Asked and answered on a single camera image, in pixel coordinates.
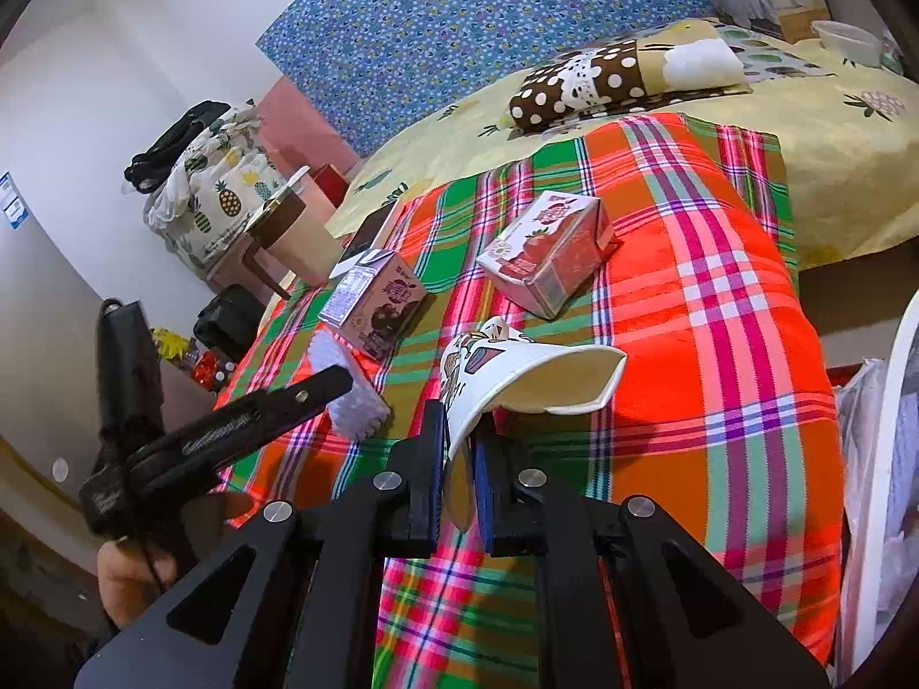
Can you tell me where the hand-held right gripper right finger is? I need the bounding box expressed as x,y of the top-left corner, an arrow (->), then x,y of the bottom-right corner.
472,422 -> 832,689

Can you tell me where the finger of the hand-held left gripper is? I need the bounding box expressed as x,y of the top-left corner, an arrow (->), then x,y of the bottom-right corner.
262,365 -> 354,439

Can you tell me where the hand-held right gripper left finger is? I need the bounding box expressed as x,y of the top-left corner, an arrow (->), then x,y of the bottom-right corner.
72,400 -> 446,689

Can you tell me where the white foam fruit net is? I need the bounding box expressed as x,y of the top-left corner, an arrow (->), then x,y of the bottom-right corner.
305,326 -> 392,440

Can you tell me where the crushed printed paper cup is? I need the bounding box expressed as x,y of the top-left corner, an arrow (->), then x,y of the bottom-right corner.
438,316 -> 627,528

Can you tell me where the person's left hand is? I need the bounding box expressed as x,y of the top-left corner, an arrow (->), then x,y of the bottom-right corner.
96,538 -> 179,630

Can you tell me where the red snack packet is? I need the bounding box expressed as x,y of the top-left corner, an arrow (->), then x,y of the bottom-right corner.
190,348 -> 238,392

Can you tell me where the purple drink carton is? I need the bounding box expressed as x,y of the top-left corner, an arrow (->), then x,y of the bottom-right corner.
318,247 -> 428,362

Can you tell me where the yellow snack packet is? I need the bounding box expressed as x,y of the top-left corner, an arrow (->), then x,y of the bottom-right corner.
150,326 -> 191,360

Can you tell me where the brown lidded mug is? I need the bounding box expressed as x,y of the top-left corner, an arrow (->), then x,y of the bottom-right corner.
242,187 -> 344,300

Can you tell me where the pink bedside stand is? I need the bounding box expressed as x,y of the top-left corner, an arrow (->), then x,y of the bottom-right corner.
208,165 -> 338,295

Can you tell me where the smartphone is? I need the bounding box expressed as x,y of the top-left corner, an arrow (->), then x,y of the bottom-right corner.
337,199 -> 407,274

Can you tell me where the red box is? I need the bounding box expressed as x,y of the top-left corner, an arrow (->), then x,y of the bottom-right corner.
312,164 -> 353,203

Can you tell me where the pineapple print bag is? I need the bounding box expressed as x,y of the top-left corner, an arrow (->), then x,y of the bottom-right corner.
144,104 -> 281,274

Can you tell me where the red drink carton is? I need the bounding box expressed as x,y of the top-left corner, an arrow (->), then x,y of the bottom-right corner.
476,190 -> 620,320

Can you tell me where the plaid blanket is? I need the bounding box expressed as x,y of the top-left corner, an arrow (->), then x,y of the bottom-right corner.
215,113 -> 844,689

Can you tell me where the brown polka dot pillow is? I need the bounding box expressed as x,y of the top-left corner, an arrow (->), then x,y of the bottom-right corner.
508,36 -> 751,134

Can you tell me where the blue floral headboard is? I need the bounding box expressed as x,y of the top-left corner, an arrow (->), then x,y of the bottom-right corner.
256,0 -> 719,159

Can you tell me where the yellow printed bedsheet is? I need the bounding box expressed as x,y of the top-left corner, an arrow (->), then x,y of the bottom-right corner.
323,18 -> 919,274

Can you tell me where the pale patterned pillow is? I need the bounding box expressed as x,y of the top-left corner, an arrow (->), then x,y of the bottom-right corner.
718,23 -> 837,82

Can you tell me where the white bowl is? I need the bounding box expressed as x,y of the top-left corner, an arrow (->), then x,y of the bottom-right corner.
811,19 -> 883,67

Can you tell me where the black strap bag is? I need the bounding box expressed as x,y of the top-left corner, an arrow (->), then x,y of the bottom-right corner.
123,100 -> 231,193

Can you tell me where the blue wall sticker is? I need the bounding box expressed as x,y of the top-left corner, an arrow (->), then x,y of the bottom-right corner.
0,171 -> 31,231

